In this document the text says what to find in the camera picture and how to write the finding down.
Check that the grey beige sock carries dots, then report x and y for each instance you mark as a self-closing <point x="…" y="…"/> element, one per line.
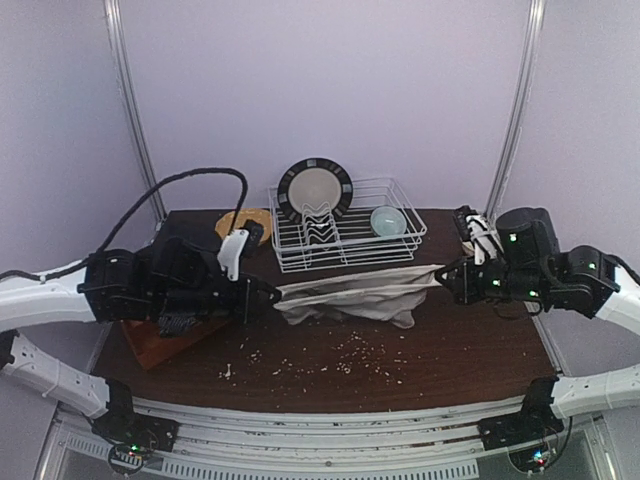
<point x="388" y="295"/>

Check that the brown wooden organizer box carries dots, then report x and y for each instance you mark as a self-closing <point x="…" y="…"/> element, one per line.
<point x="150" y="349"/>

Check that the aluminium frame post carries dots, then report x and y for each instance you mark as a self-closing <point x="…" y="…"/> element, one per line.
<point x="526" y="72"/>
<point x="117" y="40"/>

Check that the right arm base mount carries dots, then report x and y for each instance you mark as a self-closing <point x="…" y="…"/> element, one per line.
<point x="532" y="435"/>

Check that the right aluminium frame post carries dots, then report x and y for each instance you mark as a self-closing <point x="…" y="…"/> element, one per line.
<point x="526" y="72"/>

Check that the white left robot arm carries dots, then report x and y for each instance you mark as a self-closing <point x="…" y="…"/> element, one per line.
<point x="35" y="300"/>

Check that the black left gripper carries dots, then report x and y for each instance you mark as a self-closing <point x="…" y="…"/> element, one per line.
<point x="246" y="300"/>

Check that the white wire dish rack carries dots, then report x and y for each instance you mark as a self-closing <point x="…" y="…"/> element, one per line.
<point x="322" y="240"/>

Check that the yellow dotted plate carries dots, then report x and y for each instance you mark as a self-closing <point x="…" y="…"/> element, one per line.
<point x="255" y="215"/>

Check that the black rimmed grey plate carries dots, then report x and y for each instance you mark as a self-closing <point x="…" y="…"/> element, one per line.
<point x="314" y="183"/>

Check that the aluminium front rail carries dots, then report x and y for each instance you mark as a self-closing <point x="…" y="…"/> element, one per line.
<point x="215" y="443"/>

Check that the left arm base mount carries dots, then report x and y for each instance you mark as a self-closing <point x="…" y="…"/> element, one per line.
<point x="134" y="438"/>

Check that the grey striped boxer underwear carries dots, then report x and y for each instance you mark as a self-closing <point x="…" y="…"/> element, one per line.
<point x="176" y="325"/>

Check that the light blue bowl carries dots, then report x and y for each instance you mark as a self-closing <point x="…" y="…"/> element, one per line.
<point x="387" y="221"/>

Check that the left aluminium frame post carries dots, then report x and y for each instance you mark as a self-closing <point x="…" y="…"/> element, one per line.
<point x="117" y="40"/>

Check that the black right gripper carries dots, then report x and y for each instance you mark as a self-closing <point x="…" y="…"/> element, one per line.
<point x="465" y="280"/>

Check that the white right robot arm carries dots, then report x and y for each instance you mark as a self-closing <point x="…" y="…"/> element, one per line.
<point x="596" y="375"/>

